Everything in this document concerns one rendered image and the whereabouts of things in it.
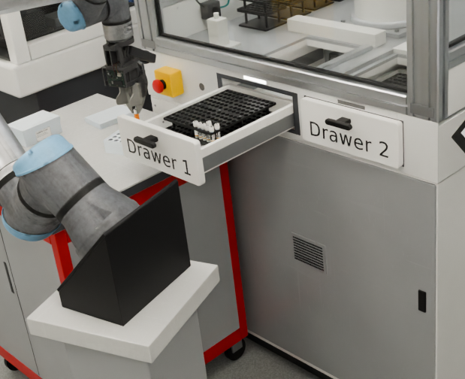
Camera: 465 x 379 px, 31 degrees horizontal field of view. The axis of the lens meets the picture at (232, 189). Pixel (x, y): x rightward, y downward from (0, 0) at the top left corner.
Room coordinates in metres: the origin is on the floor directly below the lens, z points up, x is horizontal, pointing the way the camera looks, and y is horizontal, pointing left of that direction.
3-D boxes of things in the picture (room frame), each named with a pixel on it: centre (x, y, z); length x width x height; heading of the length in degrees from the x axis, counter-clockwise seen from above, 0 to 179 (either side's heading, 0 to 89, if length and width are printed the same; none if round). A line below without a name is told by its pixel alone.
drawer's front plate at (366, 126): (1.81, -0.29, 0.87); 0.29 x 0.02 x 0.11; 41
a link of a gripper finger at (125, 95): (2.12, 0.26, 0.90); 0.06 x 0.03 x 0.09; 148
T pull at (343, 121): (1.79, -0.27, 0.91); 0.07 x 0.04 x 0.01; 41
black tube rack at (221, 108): (1.97, 0.01, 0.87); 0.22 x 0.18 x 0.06; 131
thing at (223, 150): (1.97, 0.00, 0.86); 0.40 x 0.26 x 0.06; 131
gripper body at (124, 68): (2.11, 0.24, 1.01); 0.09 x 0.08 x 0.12; 148
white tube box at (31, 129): (2.28, 0.54, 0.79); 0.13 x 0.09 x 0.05; 132
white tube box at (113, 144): (2.14, 0.26, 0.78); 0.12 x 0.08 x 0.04; 148
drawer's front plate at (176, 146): (1.84, 0.16, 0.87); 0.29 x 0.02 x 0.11; 41
